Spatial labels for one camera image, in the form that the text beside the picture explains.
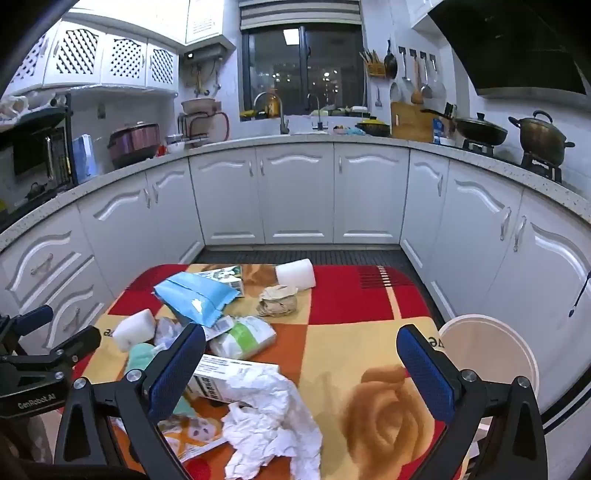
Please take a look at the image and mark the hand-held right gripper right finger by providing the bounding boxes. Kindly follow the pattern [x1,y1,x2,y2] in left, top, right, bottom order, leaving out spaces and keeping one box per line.
[396,324,548,480]

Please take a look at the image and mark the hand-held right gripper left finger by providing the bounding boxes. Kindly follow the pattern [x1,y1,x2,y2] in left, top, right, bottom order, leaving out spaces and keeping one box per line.
[53,323,207,480]

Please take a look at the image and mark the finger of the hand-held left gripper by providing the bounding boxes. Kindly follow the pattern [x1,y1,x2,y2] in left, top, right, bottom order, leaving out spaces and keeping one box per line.
[9,325,102,384]
[8,305,54,344]

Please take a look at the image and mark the clear plastic wrap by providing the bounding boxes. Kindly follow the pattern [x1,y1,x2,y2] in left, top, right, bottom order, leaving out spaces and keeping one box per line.
[154,316,190,354]

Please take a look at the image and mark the teal soft packet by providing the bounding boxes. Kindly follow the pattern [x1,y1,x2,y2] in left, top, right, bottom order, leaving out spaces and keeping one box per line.
[126,344,162,377]

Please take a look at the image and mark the small white printed box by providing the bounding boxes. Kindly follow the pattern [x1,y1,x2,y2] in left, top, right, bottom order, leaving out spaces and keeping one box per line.
[185,353,281,407]

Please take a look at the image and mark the white foam block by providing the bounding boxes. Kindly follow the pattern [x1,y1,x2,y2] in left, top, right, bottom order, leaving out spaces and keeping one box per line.
[276,258,317,291]
[112,309,160,352]

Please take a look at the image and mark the printed paper packet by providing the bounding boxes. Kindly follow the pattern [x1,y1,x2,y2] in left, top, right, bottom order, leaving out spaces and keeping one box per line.
[157,406,232,463]

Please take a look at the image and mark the beige round plastic bin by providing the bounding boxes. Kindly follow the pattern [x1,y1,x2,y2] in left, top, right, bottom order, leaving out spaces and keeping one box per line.
[436,315,541,432]

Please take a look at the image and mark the white green plastic pouch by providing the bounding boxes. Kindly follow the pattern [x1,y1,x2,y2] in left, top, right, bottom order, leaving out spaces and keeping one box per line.
[208,316,278,360]

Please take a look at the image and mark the blue snack bag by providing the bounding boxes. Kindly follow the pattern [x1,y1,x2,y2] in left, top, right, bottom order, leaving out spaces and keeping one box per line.
[153,271,242,326]

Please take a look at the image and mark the green white milk carton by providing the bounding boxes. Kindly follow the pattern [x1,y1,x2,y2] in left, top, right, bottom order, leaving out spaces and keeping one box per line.
[194,265,245,296]

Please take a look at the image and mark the white tissue paper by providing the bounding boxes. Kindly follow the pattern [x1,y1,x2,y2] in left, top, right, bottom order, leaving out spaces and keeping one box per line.
[222,369,322,480]

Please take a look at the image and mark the brown paper ball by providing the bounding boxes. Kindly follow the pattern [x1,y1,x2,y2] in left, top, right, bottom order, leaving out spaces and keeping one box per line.
[256,285,298,318]

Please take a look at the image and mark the colourful checkered printed blanket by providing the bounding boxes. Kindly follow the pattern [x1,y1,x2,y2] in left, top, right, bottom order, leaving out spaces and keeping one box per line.
[69,263,472,480]

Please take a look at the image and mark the blue carton box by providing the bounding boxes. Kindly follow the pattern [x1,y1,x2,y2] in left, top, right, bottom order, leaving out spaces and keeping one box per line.
[71,134,100,184]

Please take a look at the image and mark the black microwave oven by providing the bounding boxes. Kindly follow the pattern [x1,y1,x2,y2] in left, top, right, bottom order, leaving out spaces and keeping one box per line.
[0,95,79,217]

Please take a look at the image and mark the copper coloured rice cooker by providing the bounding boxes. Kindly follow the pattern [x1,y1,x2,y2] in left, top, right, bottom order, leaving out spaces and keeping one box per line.
[107,121,161,169]

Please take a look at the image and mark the row of white cabinet doors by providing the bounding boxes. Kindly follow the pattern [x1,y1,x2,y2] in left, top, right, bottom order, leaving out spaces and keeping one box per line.
[0,141,591,416]

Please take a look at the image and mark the white plastic bag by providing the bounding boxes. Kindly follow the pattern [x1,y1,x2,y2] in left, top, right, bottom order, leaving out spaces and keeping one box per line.
[0,90,61,121]

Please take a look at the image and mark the black gas stove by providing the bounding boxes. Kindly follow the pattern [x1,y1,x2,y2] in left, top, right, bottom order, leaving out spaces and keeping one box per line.
[462,138,564,183]

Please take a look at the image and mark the blue white seasoning box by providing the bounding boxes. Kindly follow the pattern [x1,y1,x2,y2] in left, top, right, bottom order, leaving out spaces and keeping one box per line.
[433,117,455,144]

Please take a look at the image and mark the black wok with lid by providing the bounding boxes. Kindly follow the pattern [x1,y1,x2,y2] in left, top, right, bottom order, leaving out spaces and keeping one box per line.
[421,108,509,146]

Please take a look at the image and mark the wooden cutting board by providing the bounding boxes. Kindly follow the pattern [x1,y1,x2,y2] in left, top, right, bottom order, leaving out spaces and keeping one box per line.
[390,102,437,141]

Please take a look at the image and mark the black pot yellow lid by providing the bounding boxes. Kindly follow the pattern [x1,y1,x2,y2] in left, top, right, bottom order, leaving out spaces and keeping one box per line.
[355,116,392,138]

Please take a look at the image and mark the bronze cooking pot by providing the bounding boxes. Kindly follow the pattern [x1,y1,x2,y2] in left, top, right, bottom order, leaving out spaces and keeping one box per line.
[508,110,575,167]

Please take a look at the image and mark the beige ceramic pot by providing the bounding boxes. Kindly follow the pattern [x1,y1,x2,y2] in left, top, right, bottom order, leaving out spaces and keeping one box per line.
[181,98,218,116]

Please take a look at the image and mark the tall metal faucet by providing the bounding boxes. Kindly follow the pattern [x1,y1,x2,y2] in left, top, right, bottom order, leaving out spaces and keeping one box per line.
[253,91,291,136]

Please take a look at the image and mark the white lattice upper cabinets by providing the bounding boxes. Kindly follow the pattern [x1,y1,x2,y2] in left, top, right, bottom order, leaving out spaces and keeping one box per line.
[9,11,181,97]

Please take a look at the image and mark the small metal faucet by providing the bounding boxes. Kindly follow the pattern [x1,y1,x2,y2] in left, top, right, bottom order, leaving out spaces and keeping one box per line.
[306,92,329,131]

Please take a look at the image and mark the wooden spatula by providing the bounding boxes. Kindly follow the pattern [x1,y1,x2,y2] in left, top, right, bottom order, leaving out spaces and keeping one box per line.
[411,51,424,104]

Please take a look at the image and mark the metal skimmer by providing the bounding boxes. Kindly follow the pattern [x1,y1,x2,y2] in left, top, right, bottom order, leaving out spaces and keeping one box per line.
[419,52,435,99]

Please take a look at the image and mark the metal ladle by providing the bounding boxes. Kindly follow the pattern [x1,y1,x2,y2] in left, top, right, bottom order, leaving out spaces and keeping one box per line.
[399,46,413,90]

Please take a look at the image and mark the yellow knife rack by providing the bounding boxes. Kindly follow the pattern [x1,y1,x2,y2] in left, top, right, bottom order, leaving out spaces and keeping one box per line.
[360,48,386,79]

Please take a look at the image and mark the black hanging frying pan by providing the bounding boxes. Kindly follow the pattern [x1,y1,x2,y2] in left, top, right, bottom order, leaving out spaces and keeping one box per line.
[384,41,399,79]

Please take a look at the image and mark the dark kitchen window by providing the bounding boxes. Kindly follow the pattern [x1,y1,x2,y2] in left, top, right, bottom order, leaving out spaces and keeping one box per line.
[240,23,365,121]

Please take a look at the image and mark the white water heater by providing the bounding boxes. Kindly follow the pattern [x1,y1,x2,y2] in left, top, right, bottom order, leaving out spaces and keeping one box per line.
[184,34,236,61]

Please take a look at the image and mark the black range hood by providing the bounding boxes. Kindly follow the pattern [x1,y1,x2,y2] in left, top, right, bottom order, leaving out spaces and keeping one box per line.
[427,0,589,97]

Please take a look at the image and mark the striped roman blind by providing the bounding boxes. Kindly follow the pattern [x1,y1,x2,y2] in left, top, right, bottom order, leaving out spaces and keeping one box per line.
[239,0,362,31]

